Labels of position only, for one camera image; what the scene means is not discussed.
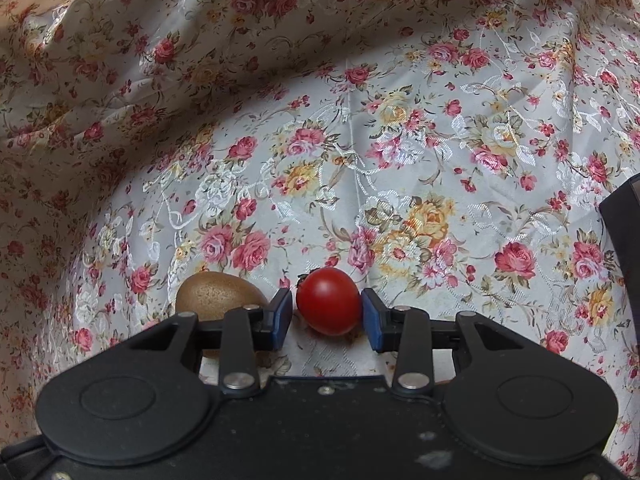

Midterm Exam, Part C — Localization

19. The black box with white inside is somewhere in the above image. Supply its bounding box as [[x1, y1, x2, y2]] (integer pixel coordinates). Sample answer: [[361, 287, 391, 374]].
[[598, 172, 640, 367]]

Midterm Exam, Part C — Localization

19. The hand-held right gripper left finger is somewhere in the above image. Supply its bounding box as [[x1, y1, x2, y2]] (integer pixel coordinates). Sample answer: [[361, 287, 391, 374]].
[[127, 287, 296, 392]]

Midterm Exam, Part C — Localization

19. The brown kiwi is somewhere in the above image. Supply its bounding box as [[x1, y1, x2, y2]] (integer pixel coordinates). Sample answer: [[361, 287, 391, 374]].
[[175, 271, 271, 360]]

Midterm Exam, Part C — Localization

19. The red tomato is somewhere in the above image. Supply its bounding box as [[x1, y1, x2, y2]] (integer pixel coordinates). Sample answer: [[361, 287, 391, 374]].
[[295, 267, 362, 336]]

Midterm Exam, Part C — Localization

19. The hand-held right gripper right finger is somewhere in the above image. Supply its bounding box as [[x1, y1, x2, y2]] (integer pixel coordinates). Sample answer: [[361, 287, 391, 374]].
[[360, 287, 532, 396]]

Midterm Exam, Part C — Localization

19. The white floral bedspread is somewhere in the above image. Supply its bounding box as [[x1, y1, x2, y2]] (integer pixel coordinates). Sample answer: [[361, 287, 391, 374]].
[[65, 0, 640, 476]]

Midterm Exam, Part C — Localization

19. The cream small-floral cloth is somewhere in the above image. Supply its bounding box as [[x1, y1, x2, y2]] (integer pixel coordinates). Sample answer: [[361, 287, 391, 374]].
[[0, 0, 351, 441]]

